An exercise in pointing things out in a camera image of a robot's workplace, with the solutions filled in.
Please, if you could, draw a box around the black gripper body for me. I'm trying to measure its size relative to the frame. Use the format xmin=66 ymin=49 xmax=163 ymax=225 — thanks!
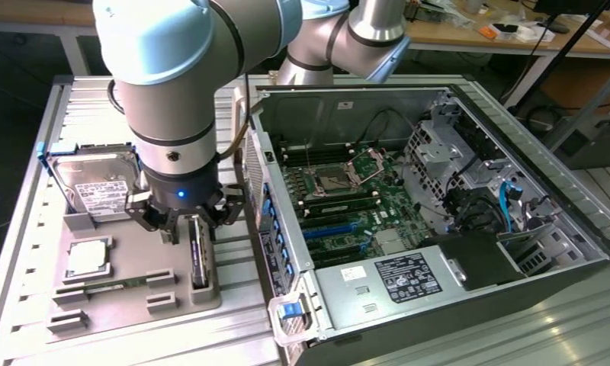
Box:
xmin=145 ymin=163 xmax=224 ymax=217

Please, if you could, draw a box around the graphics card with black fan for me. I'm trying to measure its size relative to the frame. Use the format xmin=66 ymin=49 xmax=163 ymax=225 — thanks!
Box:
xmin=184 ymin=213 xmax=215 ymax=290

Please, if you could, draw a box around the hard disk in blue caddy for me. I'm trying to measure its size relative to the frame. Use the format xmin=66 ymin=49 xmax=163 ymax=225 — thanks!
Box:
xmin=35 ymin=140 xmax=151 ymax=224

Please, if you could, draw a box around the grey parts rack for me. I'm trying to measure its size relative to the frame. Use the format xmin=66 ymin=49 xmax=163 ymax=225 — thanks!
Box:
xmin=39 ymin=211 xmax=223 ymax=344

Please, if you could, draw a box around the silver CPU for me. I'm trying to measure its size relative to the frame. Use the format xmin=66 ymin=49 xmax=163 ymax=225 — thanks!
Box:
xmin=62 ymin=242 xmax=110 ymax=278

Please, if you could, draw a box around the green RAM stick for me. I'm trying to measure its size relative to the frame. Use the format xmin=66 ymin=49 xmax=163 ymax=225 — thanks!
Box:
xmin=79 ymin=277 xmax=147 ymax=294

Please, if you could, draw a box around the socket locking lever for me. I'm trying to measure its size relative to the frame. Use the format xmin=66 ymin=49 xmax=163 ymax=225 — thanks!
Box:
xmin=302 ymin=139 xmax=316 ymax=172

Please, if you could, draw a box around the black RAM stick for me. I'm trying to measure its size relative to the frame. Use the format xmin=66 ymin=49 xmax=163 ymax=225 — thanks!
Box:
xmin=299 ymin=193 xmax=382 ymax=219

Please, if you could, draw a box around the long blue expansion slot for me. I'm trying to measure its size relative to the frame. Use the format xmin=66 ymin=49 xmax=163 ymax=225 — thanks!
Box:
xmin=302 ymin=223 xmax=359 ymax=240

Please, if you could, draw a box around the CPU socket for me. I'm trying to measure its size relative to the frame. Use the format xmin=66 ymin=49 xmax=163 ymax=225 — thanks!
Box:
xmin=308 ymin=163 xmax=359 ymax=197

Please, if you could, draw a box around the metal socket cover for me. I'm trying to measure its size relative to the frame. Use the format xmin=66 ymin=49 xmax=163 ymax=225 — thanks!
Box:
xmin=344 ymin=148 xmax=390 ymax=182

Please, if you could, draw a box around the clear case latch blue tab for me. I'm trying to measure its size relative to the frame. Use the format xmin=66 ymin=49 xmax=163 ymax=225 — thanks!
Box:
xmin=266 ymin=293 xmax=319 ymax=346

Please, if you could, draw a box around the green motherboard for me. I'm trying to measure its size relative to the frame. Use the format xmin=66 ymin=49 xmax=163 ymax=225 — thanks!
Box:
xmin=278 ymin=143 xmax=438 ymax=270

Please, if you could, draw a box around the grey power supply unit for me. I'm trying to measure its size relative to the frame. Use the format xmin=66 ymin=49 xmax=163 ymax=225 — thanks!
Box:
xmin=311 ymin=246 xmax=476 ymax=331

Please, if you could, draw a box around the silver chipset heat sink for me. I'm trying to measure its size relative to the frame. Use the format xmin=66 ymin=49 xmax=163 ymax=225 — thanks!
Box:
xmin=374 ymin=230 xmax=406 ymax=255

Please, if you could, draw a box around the perforated metal disk bay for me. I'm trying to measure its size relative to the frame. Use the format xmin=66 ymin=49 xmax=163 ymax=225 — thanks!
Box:
xmin=403 ymin=120 xmax=468 ymax=199

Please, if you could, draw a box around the open black PC case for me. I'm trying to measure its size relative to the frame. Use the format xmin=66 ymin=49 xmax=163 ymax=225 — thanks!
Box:
xmin=230 ymin=82 xmax=610 ymax=366

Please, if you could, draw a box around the grey slotted disk bay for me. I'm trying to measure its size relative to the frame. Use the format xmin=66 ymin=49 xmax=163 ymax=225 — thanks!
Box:
xmin=496 ymin=224 xmax=564 ymax=278

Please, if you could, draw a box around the dark grey floor cabinet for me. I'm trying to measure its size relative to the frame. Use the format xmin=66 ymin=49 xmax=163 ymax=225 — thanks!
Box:
xmin=558 ymin=117 xmax=610 ymax=171

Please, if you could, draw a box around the black tripod pole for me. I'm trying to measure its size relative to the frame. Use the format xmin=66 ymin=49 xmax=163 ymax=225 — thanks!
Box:
xmin=500 ymin=0 xmax=610 ymax=108

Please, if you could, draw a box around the black monitor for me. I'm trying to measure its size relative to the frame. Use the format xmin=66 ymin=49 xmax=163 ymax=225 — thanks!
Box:
xmin=531 ymin=0 xmax=610 ymax=34

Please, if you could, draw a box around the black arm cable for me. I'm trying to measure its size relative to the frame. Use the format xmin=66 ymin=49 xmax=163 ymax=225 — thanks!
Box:
xmin=224 ymin=71 xmax=251 ymax=160

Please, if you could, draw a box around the grey case latch bracket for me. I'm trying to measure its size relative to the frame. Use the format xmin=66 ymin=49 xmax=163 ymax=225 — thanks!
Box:
xmin=231 ymin=85 xmax=264 ymax=153

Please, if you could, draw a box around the black wire bundle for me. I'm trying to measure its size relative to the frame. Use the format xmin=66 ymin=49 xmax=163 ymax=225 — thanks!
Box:
xmin=444 ymin=188 xmax=504 ymax=233

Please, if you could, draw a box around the blue wire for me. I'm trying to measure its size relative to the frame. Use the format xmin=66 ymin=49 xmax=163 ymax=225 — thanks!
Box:
xmin=496 ymin=181 xmax=519 ymax=233

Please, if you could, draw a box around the wooden desk white frame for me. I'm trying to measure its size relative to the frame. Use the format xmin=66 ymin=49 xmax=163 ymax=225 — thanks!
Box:
xmin=0 ymin=0 xmax=610 ymax=108

